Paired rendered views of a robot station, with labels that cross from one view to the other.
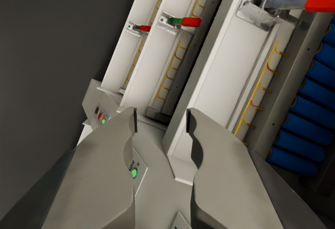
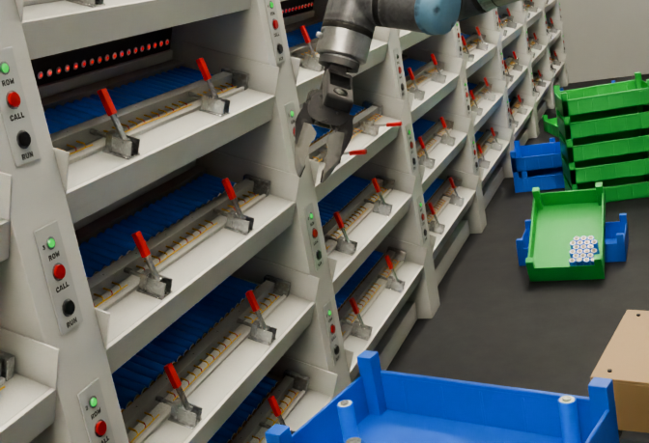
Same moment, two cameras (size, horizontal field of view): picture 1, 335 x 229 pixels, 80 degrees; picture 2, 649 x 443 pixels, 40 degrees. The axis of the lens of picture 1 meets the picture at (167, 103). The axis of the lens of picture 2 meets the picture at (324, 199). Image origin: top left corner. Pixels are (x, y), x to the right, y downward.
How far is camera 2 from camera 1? 1.45 m
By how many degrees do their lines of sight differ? 62
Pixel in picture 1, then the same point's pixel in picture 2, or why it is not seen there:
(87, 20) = not seen: outside the picture
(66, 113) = not seen: hidden behind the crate
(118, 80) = (308, 399)
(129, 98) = (304, 304)
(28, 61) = not seen: outside the picture
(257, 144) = (246, 185)
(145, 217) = (308, 185)
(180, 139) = (287, 204)
